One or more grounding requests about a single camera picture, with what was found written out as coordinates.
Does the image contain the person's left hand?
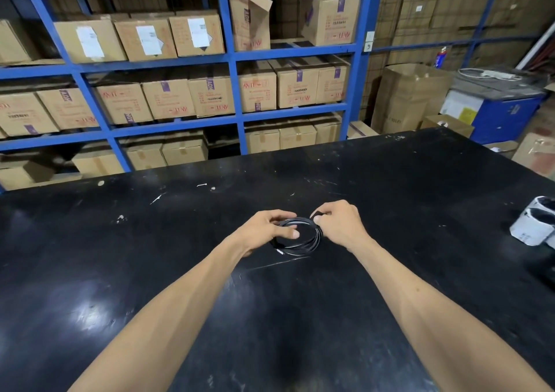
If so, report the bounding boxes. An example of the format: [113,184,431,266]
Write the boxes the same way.
[230,209,301,258]

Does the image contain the person's right hand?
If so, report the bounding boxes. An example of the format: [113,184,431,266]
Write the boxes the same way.
[310,199,370,254]

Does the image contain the black cable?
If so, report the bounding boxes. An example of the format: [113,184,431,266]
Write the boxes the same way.
[269,216,325,258]

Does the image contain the person's right forearm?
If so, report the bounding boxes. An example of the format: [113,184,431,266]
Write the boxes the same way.
[347,235,554,392]

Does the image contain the person's left forearm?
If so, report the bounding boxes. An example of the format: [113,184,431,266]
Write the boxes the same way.
[69,233,250,392]

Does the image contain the small cardboard box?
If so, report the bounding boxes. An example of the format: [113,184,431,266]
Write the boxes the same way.
[482,140,519,159]
[420,114,475,139]
[347,120,380,140]

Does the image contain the tall open cardboard box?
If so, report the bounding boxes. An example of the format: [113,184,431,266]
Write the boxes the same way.
[371,63,454,135]

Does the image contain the rows of labelled cardboard boxes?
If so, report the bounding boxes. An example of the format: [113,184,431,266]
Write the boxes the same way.
[0,0,362,191]

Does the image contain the blue metal shelf rack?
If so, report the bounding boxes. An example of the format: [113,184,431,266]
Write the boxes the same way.
[0,0,385,195]

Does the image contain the white power strip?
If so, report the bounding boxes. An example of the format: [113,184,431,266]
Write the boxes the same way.
[457,68,523,81]

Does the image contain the flat cardboard box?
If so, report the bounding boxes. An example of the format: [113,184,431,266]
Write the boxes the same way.
[512,132,555,181]

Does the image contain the blue metal pallet rack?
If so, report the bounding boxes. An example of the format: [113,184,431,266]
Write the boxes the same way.
[372,0,543,70]

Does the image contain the white pipe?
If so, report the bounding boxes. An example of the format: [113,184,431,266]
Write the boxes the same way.
[515,22,555,70]

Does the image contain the blue strapping machine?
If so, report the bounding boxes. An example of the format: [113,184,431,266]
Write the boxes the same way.
[440,67,548,145]

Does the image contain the wall of stacked brown cartons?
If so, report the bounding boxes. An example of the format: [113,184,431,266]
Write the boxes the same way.
[338,0,555,72]

